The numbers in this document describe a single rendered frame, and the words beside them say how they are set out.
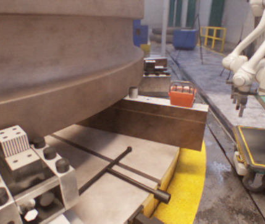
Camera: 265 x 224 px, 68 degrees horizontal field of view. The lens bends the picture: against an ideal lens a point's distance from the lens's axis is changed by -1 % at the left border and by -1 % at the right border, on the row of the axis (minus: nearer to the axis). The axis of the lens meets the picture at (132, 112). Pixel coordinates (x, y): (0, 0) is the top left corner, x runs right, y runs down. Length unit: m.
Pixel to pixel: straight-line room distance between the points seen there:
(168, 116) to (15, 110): 1.12
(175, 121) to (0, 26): 1.34
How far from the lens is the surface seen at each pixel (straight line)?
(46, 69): 1.35
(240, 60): 1.92
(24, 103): 1.18
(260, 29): 2.00
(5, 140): 1.05
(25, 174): 1.02
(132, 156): 1.67
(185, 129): 1.73
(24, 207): 1.07
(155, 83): 2.68
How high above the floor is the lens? 1.31
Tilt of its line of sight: 24 degrees down
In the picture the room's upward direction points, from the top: straight up
